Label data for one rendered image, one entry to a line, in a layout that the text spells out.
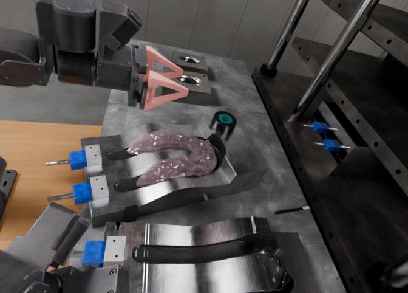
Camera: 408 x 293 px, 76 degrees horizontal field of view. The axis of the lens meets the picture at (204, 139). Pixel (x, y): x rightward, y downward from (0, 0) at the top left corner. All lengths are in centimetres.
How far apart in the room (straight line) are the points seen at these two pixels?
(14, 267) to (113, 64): 28
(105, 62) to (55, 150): 51
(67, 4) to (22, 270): 32
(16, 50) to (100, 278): 33
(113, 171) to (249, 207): 42
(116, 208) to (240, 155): 39
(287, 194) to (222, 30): 186
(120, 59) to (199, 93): 69
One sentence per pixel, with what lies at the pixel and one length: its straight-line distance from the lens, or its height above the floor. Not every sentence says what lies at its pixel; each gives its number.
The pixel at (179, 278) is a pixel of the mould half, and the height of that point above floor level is 88.
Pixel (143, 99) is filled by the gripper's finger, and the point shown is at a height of 119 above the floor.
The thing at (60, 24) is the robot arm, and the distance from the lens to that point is 43.
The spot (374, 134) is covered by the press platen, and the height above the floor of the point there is 103.
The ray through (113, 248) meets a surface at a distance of 58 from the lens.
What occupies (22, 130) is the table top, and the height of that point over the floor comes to 80.
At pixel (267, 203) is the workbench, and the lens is 89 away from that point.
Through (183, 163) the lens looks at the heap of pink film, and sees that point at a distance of 71.
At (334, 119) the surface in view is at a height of 95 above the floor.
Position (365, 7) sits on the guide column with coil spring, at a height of 131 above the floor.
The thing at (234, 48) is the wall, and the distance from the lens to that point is 265.
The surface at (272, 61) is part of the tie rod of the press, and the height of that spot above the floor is 88.
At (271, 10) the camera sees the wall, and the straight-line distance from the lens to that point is 263.
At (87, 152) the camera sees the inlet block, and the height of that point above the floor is 88.
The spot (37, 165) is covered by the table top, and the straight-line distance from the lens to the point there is 86.
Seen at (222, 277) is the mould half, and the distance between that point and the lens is 61.
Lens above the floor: 145
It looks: 42 degrees down
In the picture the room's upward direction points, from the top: 20 degrees clockwise
